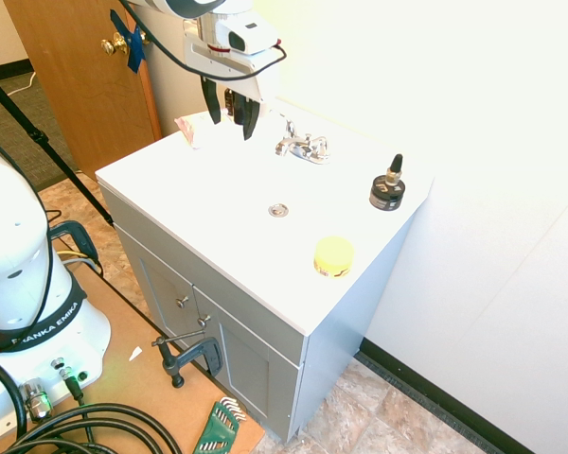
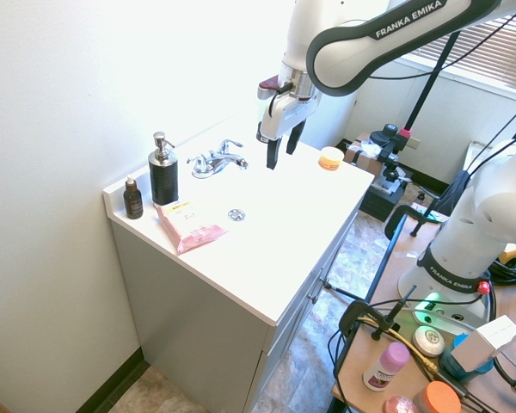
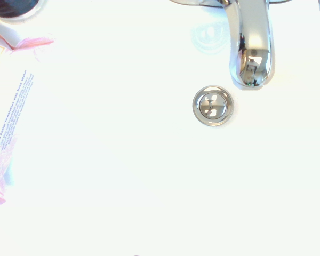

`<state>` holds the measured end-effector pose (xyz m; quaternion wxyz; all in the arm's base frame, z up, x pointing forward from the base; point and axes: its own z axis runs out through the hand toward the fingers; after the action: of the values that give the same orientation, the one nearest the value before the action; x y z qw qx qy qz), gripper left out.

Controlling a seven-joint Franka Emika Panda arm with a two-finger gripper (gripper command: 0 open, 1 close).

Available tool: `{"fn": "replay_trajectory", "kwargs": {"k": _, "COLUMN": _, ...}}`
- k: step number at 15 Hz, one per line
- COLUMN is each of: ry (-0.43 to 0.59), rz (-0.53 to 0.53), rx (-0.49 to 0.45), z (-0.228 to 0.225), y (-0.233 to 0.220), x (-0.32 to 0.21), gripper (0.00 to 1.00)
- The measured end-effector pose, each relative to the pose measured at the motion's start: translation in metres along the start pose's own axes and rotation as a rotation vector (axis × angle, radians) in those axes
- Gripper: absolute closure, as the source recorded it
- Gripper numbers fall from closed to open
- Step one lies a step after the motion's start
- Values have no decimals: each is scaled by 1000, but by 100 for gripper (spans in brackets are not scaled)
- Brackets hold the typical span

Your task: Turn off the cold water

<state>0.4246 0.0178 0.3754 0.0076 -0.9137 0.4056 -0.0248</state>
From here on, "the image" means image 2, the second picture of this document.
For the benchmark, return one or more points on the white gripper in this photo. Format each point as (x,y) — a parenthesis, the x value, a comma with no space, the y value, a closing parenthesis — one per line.
(286,112)

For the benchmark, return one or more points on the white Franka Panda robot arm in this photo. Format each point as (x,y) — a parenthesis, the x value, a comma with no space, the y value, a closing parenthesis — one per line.
(464,206)

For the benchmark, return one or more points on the orange cream jar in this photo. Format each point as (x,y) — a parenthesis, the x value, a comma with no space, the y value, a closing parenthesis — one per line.
(331,158)

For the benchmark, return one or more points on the brown cardboard box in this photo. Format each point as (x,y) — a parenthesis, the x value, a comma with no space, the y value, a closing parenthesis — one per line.
(361,155)

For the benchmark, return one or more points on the chrome sink drain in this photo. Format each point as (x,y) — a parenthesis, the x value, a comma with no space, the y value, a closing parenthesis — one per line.
(236,214)

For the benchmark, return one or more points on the black storage drawer unit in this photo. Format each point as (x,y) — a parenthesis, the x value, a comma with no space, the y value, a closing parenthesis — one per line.
(376,202)

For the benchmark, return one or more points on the black ribbed soap dispenser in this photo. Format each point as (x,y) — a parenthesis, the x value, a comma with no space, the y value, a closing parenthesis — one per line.
(163,172)

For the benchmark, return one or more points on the pink wipes packet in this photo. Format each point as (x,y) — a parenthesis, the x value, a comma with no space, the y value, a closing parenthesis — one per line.
(189,226)

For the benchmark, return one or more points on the grey vanity cabinet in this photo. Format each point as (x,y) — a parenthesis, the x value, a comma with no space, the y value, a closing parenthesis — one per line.
(223,275)

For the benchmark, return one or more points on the black C-clamp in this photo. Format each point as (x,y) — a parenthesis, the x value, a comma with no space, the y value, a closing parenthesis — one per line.
(406,219)
(367,320)

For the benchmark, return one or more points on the small brown dropper bottle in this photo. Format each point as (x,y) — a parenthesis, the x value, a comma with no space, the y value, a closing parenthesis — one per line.
(133,201)

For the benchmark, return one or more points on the dark blue cloth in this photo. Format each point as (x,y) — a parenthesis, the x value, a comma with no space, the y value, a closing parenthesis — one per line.
(456,191)

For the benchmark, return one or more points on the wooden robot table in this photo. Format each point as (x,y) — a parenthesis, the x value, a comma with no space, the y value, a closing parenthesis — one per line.
(395,353)

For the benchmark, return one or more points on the window blinds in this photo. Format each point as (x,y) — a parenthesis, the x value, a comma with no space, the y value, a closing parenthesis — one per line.
(494,41)

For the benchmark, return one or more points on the round white soap tin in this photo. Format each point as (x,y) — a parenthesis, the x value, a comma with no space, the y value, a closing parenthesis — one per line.
(428,340)

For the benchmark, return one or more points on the white deodorant with pink cap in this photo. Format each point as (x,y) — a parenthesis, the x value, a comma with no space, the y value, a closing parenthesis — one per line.
(387,366)

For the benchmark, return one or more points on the red emergency stop button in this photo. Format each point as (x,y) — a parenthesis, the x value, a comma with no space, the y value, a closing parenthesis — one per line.
(483,287)

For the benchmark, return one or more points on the pink round lid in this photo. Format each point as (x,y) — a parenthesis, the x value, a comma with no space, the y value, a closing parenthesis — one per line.
(399,404)

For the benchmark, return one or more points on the white power adapter box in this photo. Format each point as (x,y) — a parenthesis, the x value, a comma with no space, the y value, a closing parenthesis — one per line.
(488,342)

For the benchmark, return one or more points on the blue plastic cup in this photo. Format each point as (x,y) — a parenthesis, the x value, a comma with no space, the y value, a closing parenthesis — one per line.
(464,365)

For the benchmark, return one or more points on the orange capped container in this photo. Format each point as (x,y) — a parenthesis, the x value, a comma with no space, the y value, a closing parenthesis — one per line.
(439,398)

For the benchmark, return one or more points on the dark red wrist camera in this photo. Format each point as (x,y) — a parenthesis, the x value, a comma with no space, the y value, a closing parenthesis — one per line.
(269,85)

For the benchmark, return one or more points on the black camera tripod stand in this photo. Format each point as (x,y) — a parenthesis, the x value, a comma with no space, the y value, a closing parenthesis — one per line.
(395,146)

